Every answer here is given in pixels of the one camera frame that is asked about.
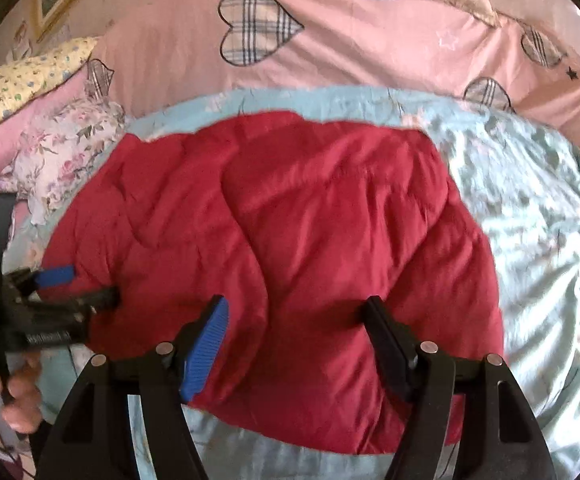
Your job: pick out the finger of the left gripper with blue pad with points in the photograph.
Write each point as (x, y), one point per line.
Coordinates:
(47, 278)

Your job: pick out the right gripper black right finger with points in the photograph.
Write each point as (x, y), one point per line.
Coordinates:
(419, 373)

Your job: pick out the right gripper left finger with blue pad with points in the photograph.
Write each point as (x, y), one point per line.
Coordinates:
(170, 379)

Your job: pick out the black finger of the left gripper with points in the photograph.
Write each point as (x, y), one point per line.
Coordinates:
(95, 301)

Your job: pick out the red quilted puffer jacket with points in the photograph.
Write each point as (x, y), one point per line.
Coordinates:
(295, 223)

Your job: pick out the person's left hand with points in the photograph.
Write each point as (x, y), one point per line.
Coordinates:
(23, 413)

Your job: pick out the white pink floral pillow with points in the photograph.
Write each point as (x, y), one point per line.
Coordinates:
(59, 151)

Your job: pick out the yellow floral pillow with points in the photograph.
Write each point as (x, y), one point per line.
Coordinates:
(25, 80)

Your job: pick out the pink quilt with plaid hearts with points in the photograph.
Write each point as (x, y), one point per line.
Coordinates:
(170, 51)

